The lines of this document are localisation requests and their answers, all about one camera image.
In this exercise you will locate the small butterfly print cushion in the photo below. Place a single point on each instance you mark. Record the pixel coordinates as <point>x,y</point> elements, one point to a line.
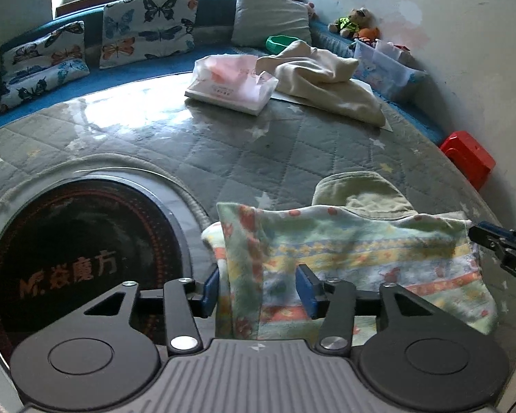
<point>43,84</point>
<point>38,47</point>

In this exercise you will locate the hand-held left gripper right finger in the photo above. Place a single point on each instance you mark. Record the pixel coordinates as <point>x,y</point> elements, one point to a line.
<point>305,288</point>

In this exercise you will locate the green bowl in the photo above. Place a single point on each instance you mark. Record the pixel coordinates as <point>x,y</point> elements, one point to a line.
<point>277,43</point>

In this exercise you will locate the blue sofa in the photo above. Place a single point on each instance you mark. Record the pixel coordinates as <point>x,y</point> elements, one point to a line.
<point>133,75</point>

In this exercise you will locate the grey pillow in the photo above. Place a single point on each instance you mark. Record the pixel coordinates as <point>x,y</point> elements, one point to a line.
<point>271,17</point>

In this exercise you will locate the clear plastic storage box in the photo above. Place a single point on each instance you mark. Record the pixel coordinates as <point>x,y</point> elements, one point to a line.
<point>387,71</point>

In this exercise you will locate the large butterfly print cushion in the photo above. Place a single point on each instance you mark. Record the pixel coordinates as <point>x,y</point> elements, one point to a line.
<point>150,26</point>

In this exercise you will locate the olive green garment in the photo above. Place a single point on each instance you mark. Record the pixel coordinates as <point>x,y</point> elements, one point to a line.
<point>361,198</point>

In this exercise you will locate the teddy bear in green vest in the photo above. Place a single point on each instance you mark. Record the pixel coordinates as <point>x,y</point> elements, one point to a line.
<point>352,21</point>

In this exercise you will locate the beige cloth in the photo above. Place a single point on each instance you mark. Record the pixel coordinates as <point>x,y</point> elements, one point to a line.
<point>327,81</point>

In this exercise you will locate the striped dotted pastel shirt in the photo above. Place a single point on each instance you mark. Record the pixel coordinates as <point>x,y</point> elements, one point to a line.
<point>348,249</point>

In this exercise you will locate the pink tissue packet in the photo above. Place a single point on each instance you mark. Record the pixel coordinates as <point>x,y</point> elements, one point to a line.
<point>228,81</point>

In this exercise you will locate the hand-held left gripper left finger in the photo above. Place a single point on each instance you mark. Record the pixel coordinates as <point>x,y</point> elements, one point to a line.
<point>210,292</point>

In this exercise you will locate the orange plush toy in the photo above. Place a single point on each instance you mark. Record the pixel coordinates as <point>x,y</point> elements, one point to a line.
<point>369,34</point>

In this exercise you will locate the round black induction cooker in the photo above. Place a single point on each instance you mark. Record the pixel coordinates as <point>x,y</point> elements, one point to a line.
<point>81,245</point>

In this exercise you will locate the red plastic stool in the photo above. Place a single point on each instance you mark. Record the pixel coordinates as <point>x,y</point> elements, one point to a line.
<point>468,155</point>

